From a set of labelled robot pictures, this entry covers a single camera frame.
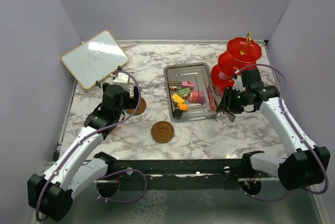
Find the metal tongs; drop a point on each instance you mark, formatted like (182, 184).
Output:
(219, 103)

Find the brown layered cake slice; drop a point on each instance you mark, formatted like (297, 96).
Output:
(174, 85)

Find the stainless steel tray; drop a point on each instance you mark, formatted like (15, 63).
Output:
(199, 73)

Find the whiteboard with yellow frame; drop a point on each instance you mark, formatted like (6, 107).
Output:
(94, 59)

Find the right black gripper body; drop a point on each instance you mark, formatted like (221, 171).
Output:
(235, 100)

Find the black round cookie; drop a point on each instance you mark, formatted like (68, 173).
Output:
(177, 113)

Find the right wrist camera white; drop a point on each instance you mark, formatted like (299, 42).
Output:
(238, 86)

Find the brown wooden coaster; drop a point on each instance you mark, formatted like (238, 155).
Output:
(162, 132)
(141, 108)

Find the red three-tier cake stand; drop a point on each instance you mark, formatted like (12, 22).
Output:
(240, 52)

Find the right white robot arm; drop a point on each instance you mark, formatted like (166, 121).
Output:
(306, 163)

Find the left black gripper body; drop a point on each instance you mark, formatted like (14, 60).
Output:
(127, 103)

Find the black mounting rail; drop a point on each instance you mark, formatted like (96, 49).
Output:
(172, 175)

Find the pink cake with cherry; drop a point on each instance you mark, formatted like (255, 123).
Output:
(188, 84)

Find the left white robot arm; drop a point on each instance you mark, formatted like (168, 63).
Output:
(50, 193)

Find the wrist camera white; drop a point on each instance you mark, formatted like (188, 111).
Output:
(238, 86)
(121, 79)

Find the orange fish-shaped pastry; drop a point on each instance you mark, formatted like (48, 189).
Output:
(183, 107)

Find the green layered cake slice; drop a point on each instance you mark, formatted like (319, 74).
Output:
(184, 92)

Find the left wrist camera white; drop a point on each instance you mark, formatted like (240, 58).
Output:
(121, 79)

